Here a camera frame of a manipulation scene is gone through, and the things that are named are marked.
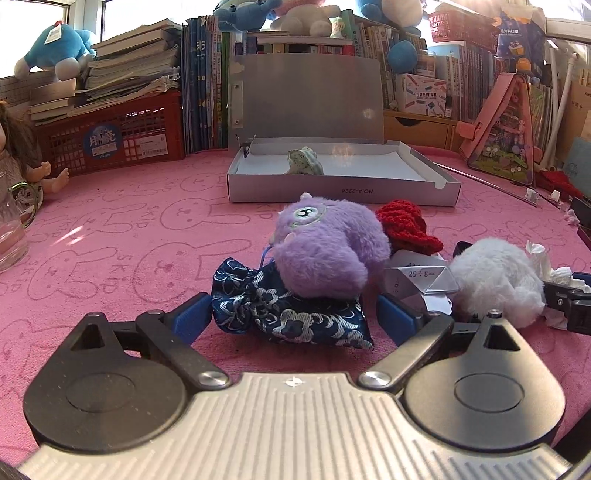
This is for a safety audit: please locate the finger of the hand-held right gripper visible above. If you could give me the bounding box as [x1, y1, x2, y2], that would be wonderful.
[543, 273, 591, 336]

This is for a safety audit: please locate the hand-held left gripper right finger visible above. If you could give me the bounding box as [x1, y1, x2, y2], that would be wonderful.
[358, 294, 523, 394]

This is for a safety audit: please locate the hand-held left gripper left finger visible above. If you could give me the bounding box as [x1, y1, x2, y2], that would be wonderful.
[69, 292, 233, 392]

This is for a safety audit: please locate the white tissue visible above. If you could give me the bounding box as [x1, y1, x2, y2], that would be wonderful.
[525, 240, 588, 330]

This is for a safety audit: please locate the navy brocade drawstring pouch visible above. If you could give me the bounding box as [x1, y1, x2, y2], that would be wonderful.
[211, 257, 374, 352]

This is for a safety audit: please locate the white fluffy plush toy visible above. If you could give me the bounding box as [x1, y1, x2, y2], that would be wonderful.
[449, 237, 547, 329]

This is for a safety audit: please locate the red crochet knit piece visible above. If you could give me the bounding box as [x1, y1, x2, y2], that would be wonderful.
[375, 200, 443, 257]

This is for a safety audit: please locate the grey cardboard box with lid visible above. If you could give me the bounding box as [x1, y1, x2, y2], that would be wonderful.
[226, 54, 462, 208]

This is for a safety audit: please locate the folded silver paper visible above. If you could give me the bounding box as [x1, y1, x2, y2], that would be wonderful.
[382, 249, 460, 317]

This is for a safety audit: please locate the purple plush toy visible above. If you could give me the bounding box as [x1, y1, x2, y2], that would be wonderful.
[270, 193, 392, 298]

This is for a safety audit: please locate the pink rabbit print blanket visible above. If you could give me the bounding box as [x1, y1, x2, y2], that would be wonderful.
[0, 141, 591, 467]

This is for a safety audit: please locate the red knitted cloth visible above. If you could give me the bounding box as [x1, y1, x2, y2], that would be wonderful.
[538, 170, 583, 200]

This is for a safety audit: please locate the thin metal rod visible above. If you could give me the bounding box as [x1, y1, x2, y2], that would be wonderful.
[434, 161, 539, 204]

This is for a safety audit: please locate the small green patterned pouch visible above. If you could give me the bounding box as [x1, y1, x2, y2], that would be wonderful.
[285, 147, 325, 176]

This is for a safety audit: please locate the pink house shaped case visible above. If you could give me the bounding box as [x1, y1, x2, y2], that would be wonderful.
[458, 71, 536, 185]

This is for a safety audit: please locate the wooden drawer unit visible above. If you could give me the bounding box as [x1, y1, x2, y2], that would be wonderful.
[383, 108, 458, 151]

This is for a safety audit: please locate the red plastic crate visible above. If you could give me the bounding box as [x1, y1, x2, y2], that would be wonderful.
[32, 90, 185, 177]

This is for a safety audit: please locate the brown cardboard box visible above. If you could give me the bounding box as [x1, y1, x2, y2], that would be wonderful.
[556, 69, 591, 185]

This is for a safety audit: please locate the white plastic pipe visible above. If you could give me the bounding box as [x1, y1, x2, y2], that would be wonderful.
[547, 39, 580, 169]

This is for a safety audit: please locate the clear glass pitcher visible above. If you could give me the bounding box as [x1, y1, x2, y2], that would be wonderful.
[0, 171, 40, 273]

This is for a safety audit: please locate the white printed carton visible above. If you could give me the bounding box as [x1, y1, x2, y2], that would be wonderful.
[394, 73, 451, 118]

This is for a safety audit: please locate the row of upright books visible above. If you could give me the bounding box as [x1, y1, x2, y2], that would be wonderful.
[182, 11, 430, 155]

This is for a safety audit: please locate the shelf of thin colourful books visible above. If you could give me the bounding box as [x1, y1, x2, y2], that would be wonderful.
[429, 41, 504, 125]

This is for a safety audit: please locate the brown haired doll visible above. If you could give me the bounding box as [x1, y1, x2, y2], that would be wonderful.
[0, 99, 70, 208]

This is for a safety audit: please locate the stack of worn books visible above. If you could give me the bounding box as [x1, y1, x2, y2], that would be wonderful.
[28, 18, 183, 125]

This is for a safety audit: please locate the large blue white plush toy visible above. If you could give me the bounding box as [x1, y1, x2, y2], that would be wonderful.
[360, 0, 426, 75]

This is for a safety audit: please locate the blue printed paper bag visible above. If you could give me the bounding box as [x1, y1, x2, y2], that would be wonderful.
[492, 9, 548, 79]

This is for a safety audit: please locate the red plastic basket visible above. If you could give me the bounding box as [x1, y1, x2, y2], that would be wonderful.
[427, 7, 497, 44]

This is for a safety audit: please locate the blue plush toy with tag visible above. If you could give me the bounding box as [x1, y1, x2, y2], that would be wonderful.
[14, 22, 98, 83]

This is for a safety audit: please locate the small blue plush toy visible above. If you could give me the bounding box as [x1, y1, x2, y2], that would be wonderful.
[213, 0, 282, 33]

